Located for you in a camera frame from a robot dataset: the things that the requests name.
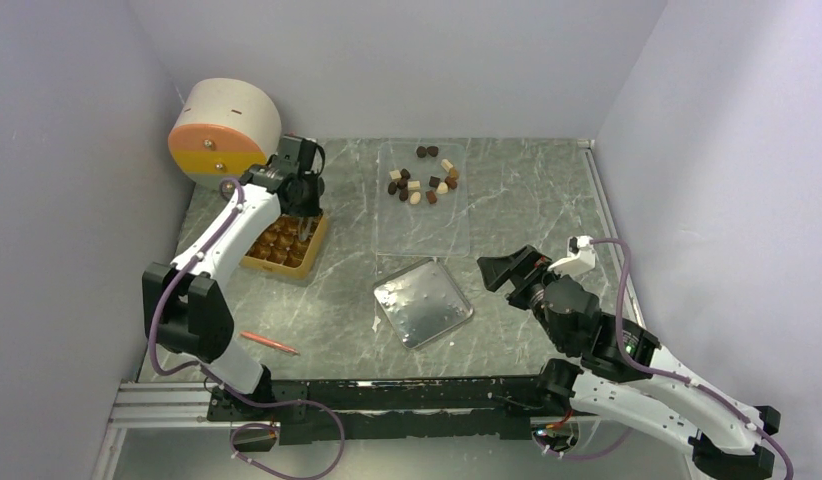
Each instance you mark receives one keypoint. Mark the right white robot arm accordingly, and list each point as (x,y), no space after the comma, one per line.
(612,367)

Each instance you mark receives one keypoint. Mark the square silver metal lid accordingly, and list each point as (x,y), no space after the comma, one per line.
(422,302)

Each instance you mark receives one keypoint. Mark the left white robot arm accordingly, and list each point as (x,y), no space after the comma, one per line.
(187,320)

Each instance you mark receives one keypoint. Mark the gold chocolate box tray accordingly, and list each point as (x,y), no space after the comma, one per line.
(277,250)

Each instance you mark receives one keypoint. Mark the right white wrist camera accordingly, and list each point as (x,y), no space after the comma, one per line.
(580,257)

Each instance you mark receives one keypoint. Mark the clear plastic tray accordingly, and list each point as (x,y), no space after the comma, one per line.
(439,225)

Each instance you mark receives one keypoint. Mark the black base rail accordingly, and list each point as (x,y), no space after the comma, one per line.
(508,407)

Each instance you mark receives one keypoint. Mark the round pastel drawer box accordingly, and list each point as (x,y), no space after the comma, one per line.
(225,126)

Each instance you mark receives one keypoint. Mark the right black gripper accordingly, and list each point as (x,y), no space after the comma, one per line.
(517,266)

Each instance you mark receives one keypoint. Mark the red pen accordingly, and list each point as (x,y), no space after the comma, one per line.
(259,339)

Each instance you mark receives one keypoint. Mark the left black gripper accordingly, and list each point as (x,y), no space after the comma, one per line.
(311,209)

